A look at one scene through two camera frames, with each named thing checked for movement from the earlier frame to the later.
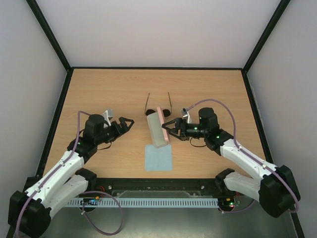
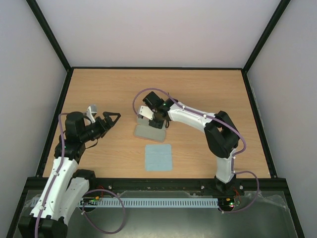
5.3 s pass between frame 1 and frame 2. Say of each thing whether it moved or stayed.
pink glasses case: moved
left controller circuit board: stayed
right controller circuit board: stayed
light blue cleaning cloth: stayed
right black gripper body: moved
